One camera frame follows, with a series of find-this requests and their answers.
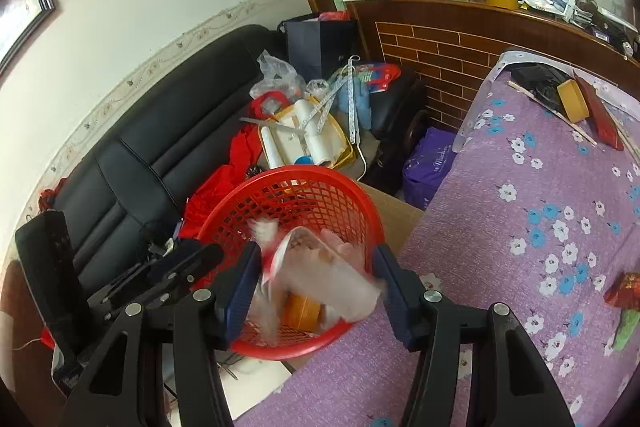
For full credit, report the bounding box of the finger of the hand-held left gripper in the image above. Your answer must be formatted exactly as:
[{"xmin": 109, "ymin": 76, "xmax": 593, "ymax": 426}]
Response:
[
  {"xmin": 145, "ymin": 239, "xmax": 226, "ymax": 290},
  {"xmin": 87, "ymin": 264, "xmax": 197, "ymax": 314}
]

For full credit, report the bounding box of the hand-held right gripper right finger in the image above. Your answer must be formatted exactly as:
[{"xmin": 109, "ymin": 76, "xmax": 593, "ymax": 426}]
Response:
[{"xmin": 372, "ymin": 244, "xmax": 577, "ymax": 427}]

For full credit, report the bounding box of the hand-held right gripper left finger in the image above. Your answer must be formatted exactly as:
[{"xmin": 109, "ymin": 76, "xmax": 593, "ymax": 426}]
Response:
[{"xmin": 57, "ymin": 242, "xmax": 264, "ymax": 427}]

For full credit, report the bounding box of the white plastic bag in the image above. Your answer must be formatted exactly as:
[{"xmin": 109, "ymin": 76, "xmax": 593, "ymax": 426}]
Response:
[{"xmin": 259, "ymin": 227, "xmax": 389, "ymax": 324}]

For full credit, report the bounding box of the red plastic mesh basket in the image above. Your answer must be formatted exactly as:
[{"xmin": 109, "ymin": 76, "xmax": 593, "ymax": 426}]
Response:
[{"xmin": 196, "ymin": 165, "xmax": 387, "ymax": 361}]

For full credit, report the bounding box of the orange box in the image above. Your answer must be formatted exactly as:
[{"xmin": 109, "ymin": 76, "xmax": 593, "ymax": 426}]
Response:
[{"xmin": 281, "ymin": 293, "xmax": 323, "ymax": 334}]

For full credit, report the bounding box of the red cloth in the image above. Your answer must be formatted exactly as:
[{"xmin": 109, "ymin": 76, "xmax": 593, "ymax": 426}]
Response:
[{"xmin": 176, "ymin": 126, "xmax": 263, "ymax": 240}]

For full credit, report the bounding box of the black leather sofa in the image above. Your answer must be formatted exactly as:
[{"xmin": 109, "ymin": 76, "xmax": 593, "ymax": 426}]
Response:
[{"xmin": 14, "ymin": 24, "xmax": 428, "ymax": 308}]

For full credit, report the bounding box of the purple plastic bag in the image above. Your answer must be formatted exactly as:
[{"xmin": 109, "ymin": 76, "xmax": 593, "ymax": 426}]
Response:
[{"xmin": 401, "ymin": 126, "xmax": 459, "ymax": 211}]

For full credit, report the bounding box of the yellow tray with rolls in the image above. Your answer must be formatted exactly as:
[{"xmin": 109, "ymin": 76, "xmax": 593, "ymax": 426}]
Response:
[{"xmin": 259, "ymin": 96, "xmax": 357, "ymax": 171}]

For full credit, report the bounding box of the white folding ruler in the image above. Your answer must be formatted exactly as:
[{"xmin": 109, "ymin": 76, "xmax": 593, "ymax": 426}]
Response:
[{"xmin": 320, "ymin": 56, "xmax": 368, "ymax": 168}]

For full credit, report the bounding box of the clear crumpled plastic bag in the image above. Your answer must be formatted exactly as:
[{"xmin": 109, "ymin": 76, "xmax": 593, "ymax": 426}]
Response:
[{"xmin": 249, "ymin": 49, "xmax": 308, "ymax": 101}]

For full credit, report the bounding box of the red patterned wrapper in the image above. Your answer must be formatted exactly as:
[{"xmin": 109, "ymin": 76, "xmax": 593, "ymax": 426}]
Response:
[{"xmin": 604, "ymin": 271, "xmax": 640, "ymax": 311}]

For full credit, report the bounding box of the thin wooden stick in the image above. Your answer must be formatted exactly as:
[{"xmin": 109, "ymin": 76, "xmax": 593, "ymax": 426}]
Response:
[{"xmin": 506, "ymin": 80, "xmax": 599, "ymax": 146}]

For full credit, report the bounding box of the black paper shopping bag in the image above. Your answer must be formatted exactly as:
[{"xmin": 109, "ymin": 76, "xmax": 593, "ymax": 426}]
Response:
[{"xmin": 276, "ymin": 12, "xmax": 359, "ymax": 84}]

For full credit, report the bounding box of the brick pattern wooden counter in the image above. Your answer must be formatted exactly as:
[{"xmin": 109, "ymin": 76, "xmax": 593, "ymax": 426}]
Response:
[{"xmin": 344, "ymin": 0, "xmax": 640, "ymax": 135}]

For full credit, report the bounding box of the dark red flat packet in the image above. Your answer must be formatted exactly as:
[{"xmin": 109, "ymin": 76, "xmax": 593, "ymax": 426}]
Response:
[{"xmin": 571, "ymin": 68, "xmax": 627, "ymax": 152}]

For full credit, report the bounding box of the large dark framed picture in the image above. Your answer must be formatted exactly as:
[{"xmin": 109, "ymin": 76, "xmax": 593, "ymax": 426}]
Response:
[{"xmin": 0, "ymin": 0, "xmax": 57, "ymax": 76}]

